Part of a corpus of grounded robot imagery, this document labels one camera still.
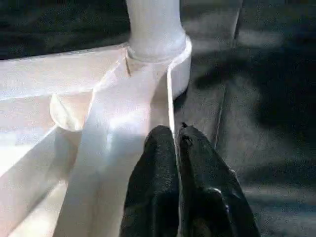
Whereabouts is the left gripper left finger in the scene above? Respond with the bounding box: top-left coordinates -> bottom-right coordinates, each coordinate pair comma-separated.
119,125 -> 180,237

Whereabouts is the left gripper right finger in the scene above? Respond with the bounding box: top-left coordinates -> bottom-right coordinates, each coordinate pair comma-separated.
177,122 -> 262,237

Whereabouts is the white plastic table top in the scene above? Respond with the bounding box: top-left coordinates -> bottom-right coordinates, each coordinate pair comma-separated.
0,37 -> 193,237

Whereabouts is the white plastic table leg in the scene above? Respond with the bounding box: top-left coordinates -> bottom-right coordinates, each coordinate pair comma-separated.
126,0 -> 188,62

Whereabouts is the black mat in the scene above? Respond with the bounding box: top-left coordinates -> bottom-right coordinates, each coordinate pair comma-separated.
0,0 -> 316,237

